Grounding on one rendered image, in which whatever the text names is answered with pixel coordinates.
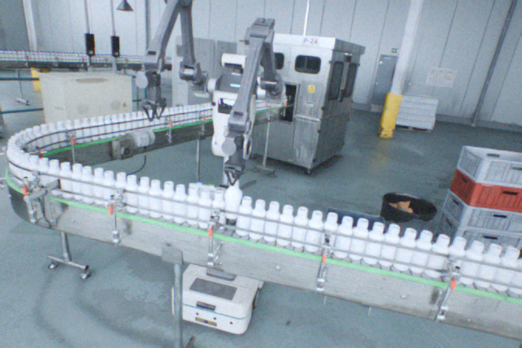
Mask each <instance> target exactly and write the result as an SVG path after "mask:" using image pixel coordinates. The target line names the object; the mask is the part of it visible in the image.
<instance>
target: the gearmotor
mask: <svg viewBox="0 0 522 348"><path fill-rule="evenodd" d="M154 143H155V134H154V133H153V131H152V130H137V131H132V132H128V133H126V134H125V135H124V137H119V139H113V140H112V141H111V144H112V156H113V160H114V161H115V160H117V158H118V159H120V160H123V159H126V158H132V157H133V148H138V147H144V164H145V161H146V151H145V149H146V146H147V145H150V144H154ZM143 168H144V165H143V167H142V168H141V169H140V170H142V169H143ZM140 170H138V171H136V172H139V171H140ZM136 172H132V173H130V174H133V173H136ZM130 174H126V176H128V175H130Z"/></svg>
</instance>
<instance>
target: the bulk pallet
mask: <svg viewBox="0 0 522 348"><path fill-rule="evenodd" d="M400 94H402V95H403V97H402V103H401V106H400V109H399V112H398V116H397V119H396V122H395V126H402V127H407V129H405V128H399V127H395V129H402V130H408V131H420V132H427V133H431V131H432V129H433V128H432V127H433V126H434V123H435V119H436V117H435V114H436V112H437V107H438V106H439V105H438V103H439V101H440V99H438V98H436V97H435V96H429V95H423V94H415V93H408V92H402V93H400ZM398 124H401V125H398ZM413 128H414V129H420V130H413ZM423 130H425V131H423Z"/></svg>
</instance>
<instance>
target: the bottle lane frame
mask: <svg viewBox="0 0 522 348"><path fill-rule="evenodd" d="M50 205H51V206H53V207H54V213H59V214H61V215H60V216H58V217H56V220H57V226H55V225H51V228H50V227H49V224H44V223H43V224H44V227H45V228H48V227H49V229H53V230H57V231H60V232H63V233H66V234H69V235H77V236H80V237H83V238H90V239H93V240H96V241H100V242H103V243H106V244H111V245H114V243H113V234H112V232H113V221H112V215H110V210H107V209H106V208H104V209H103V208H99V207H92V205H90V206H89V205H85V204H77V202H73V201H70V200H64V199H59V198H57V197H55V198H54V197H51V196H50ZM127 213H128V212H127ZM127 213H122V212H120V211H116V221H117V230H120V229H121V228H123V227H124V224H123V220H125V221H127V226H125V228H124V229H127V235H125V236H124V237H123V238H122V239H121V243H120V244H119V245H118V246H120V247H124V248H128V249H134V250H137V251H138V252H144V253H148V254H152V255H155V256H161V257H162V247H163V245H165V244H166V245H173V246H177V247H179V248H180V249H181V250H182V251H183V263H189V264H193V265H196V266H203V267H206V268H208V265H207V264H208V258H209V257H208V253H209V239H210V238H209V236H208V231H207V230H206V231H201V230H198V228H197V229H194V228H190V227H191V226H190V227H188V228H187V227H183V226H182V225H180V226H178V225H174V222H173V223H172V224H171V223H168V222H166V221H158V220H152V219H151V218H144V217H143V216H142V217H138V216H135V215H129V214H127ZM124 229H123V230H122V231H121V232H120V237H122V236H123V235H124ZM223 234H224V232H223V233H222V235H220V234H217V233H215V231H214V235H213V252H215V251H216V249H217V242H221V248H220V249H219V250H218V251H221V255H220V256H219V257H218V259H217V261H216V262H215V263H216V266H214V267H212V268H211V269H214V270H217V271H221V272H224V273H230V274H234V275H239V276H242V277H248V278H252V279H255V280H262V281H266V283H269V284H276V285H280V286H283V287H289V288H293V289H298V290H301V291H307V292H311V293H315V288H316V284H317V279H318V272H319V267H320V266H321V262H322V255H321V256H317V255H314V254H313V253H312V254H309V253H304V251H302V252H298V251H294V249H293V250H289V249H286V247H284V248H283V249H282V248H278V247H277V245H275V246H270V245H267V243H266V244H263V243H258V241H257V242H252V241H250V239H248V240H244V239H241V237H240V238H232V236H231V237H228V236H224V235H223ZM325 265H327V266H329V267H328V271H327V273H325V275H326V279H325V282H324V284H323V289H324V290H323V291H322V292H321V293H318V294H320V295H325V296H328V298H335V299H339V300H342V301H348V302H353V303H356V304H359V305H366V306H370V307H373V308H380V309H383V310H386V311H393V312H397V313H400V314H403V315H411V316H414V317H417V318H423V319H428V320H431V321H434V318H435V314H436V313H437V309H438V305H439V303H440V301H442V299H443V298H442V294H443V292H444V291H446V289H447V285H448V283H447V284H446V283H445V282H443V280H442V281H438V280H433V279H432V277H431V279H426V278H423V277H422V276H421V277H415V276H413V275H412V274H410V275H408V274H404V273H402V271H401V273H396V272H392V270H390V271H389V270H382V269H381V268H380V269H378V268H374V267H372V266H371V265H370V266H363V265H362V264H360V265H359V264H354V263H352V262H351V261H350V263H348V262H343V261H342V260H341V258H340V260H335V259H333V258H332V256H331V257H330V259H328V257H326V261H325ZM446 305H447V306H448V307H449V309H448V310H447V311H446V314H445V316H444V317H445V319H444V320H443V321H441V320H439V322H440V323H445V324H448V325H454V326H457V327H462V328H466V329H471V330H475V331H478V332H485V333H488V334H492V335H495V336H502V337H506V338H509V339H515V341H517V340H519V342H521V341H522V299H521V298H520V297H519V298H512V297H510V296H509V295H507V296H504V295H501V294H498V293H497V292H496V294H494V293H489V292H487V291H479V290H476V288H475V289H471V288H466V287H465V286H464V284H463V287H460V286H457V285H456V287H455V289H453V290H451V292H450V294H449V297H448V299H447V303H446Z"/></svg>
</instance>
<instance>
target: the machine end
mask: <svg viewBox="0 0 522 348"><path fill-rule="evenodd" d="M365 49H366V47H365V46H361V45H358V44H355V43H349V42H346V41H343V40H338V39H333V38H332V37H310V36H299V35H287V34H275V36H274V40H273V52H274V62H275V68H276V70H277V74H281V77H282V80H284V82H285V86H286V92H285V94H286V97H287V96H288V97H290V96H291V97H292V96H295V99H291V101H292V100H294V111H293V116H292V117H285V118H281V119H278V120H275V121H274V122H273V123H270V132H269V140H268V148H267V156H266V157H269V158H275V159H278V160H281V161H284V162H289V163H293V164H295V165H301V167H305V168H308V171H307V172H304V174H308V175H311V174H312V172H309V171H310V169H313V168H314V167H315V166H316V165H319V164H322V165H326V162H325V160H326V159H328V158H331V157H332V156H334V157H339V156H338V155H337V152H339V151H341V150H342V149H343V146H344V145H345V142H344V141H345V136H346V129H347V124H348V122H349V121H350V118H349V115H350V113H352V112H353V111H352V110H350V108H351V103H352V102H353V100H352V99H353V91H354V87H355V82H356V77H357V70H358V67H360V63H359V61H360V55H364V54H365ZM292 98H294V97H292ZM292 102H293V101H292ZM266 127H267V123H264V124H258V125H255V126H253V127H252V133H251V136H252V150H251V152H252V156H250V158H252V159H256V156H254V153H257V154H259V155H263V156H264V151H265V142H266Z"/></svg>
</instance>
